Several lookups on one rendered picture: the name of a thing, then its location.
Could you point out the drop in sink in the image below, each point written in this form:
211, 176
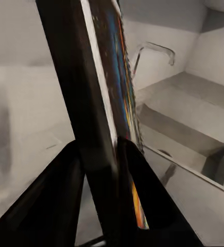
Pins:
183, 128

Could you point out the poster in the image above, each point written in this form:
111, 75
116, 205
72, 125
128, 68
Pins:
87, 43

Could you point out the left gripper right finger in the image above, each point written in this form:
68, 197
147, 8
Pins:
167, 225

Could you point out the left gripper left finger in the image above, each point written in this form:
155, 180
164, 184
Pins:
46, 214

